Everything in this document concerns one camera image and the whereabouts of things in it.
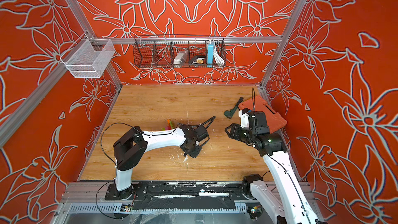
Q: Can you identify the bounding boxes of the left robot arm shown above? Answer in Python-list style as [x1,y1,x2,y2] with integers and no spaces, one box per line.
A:
[114,124,209,192]

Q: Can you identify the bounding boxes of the left black corrugated cable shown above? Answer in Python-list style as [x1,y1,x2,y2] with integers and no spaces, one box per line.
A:
[198,116,217,130]

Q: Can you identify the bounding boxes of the red plastic tool case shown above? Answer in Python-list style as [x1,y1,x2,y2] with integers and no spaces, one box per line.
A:
[238,95,287,134]

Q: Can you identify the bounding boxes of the clear plastic bin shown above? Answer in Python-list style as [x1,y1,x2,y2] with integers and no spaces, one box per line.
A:
[61,39,115,78]

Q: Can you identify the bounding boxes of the plastic bag in basket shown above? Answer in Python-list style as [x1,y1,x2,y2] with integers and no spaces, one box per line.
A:
[173,50,189,68]

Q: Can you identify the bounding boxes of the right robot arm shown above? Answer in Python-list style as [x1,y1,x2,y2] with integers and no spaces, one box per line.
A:
[225,108,322,224]

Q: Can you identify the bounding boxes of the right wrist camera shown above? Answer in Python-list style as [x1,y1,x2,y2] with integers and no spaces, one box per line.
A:
[238,108,251,128]

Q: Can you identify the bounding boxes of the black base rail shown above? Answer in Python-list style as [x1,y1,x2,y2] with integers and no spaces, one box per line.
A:
[99,181,257,210]

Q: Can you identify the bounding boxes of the black wire basket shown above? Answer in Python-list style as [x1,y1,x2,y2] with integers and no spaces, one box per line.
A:
[133,35,227,68]

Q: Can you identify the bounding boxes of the black small box in basket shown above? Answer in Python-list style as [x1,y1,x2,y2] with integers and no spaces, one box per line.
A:
[189,55,207,65]

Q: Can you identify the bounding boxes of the dark green clamp tool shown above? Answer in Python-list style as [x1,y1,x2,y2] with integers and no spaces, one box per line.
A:
[223,97,244,119]

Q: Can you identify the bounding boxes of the white cables in basket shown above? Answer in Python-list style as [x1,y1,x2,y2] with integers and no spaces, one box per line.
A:
[213,46,225,67]

